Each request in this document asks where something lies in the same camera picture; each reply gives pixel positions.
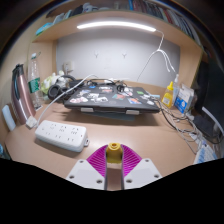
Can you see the black headphones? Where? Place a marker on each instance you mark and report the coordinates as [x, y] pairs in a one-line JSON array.
[[54, 91]]

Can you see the small white wall hook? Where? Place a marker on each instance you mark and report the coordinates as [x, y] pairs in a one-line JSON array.
[[96, 54], [124, 55]]

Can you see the yellow squeeze bottle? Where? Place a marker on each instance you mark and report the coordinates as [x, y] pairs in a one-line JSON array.
[[167, 98]]

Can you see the pink thermos jug black lid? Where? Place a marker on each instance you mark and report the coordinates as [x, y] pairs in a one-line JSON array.
[[21, 100]]

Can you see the white cylinder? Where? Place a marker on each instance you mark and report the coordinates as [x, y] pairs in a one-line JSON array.
[[8, 117]]

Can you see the white wall socket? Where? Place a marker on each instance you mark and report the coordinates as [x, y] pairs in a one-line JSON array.
[[69, 66]]

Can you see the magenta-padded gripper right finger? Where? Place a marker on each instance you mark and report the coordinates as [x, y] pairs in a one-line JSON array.
[[132, 161]]

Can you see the grey laptop stand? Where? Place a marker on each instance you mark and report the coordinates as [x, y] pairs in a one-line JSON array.
[[106, 115]]

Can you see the black laptop with stickers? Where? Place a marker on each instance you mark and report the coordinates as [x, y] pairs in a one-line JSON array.
[[110, 98]]

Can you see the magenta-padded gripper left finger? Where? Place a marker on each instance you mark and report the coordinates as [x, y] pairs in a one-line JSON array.
[[96, 161]]

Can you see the blue and white packet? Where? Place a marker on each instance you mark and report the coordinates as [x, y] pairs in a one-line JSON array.
[[183, 100]]

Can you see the white led light bar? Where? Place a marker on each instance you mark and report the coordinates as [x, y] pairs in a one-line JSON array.
[[116, 24]]

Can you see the white power strip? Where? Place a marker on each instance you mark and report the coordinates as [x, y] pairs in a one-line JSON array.
[[61, 134]]

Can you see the clear plastic bottle green label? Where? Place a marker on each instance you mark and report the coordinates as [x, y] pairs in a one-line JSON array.
[[34, 85]]

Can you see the wooden shelf unit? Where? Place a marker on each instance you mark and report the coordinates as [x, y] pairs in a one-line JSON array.
[[100, 16]]

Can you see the green and white plush toy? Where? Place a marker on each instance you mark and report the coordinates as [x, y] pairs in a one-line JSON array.
[[50, 81]]

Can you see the yellow charger block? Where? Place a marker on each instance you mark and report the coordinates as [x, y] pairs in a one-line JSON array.
[[114, 153]]

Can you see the black monitor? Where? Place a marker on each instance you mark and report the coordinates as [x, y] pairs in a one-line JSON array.
[[211, 100]]

